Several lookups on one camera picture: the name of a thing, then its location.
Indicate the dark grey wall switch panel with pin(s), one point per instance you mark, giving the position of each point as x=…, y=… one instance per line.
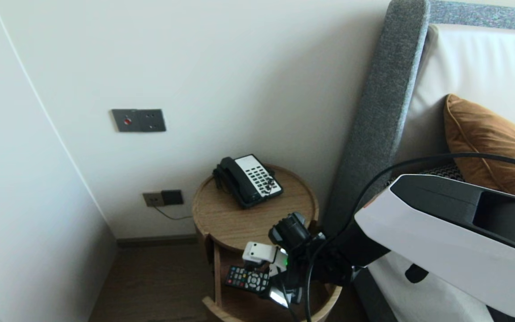
x=139, y=120

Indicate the black and white desk telephone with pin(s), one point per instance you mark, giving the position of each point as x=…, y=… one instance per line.
x=262, y=179

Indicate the beige wall socket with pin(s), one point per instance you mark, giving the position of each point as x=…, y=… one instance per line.
x=152, y=199

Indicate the black white houndstooth cushion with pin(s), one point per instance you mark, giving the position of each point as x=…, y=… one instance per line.
x=445, y=172

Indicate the white padded headboard cushion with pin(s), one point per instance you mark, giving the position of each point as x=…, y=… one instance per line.
x=485, y=67

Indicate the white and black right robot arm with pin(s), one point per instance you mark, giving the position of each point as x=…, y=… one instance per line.
x=441, y=241

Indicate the black telephone handset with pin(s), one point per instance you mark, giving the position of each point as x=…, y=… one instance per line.
x=239, y=181

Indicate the orange velvet cushion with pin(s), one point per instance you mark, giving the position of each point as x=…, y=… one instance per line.
x=490, y=143

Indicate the black remote control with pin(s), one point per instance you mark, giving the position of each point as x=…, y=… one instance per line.
x=246, y=279

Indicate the round wooden bedside table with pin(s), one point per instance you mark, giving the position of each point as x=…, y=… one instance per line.
x=248, y=306

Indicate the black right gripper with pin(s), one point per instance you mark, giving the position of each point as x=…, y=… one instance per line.
x=293, y=232

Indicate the grey upholstered headboard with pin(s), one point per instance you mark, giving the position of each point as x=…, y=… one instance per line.
x=387, y=89

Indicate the white bed sheet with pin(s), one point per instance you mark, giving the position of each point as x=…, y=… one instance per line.
x=418, y=299

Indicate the brown wooden baseboard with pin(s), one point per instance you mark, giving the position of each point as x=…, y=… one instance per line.
x=159, y=240

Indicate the round wooden side table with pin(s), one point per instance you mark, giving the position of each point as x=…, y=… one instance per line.
x=221, y=214

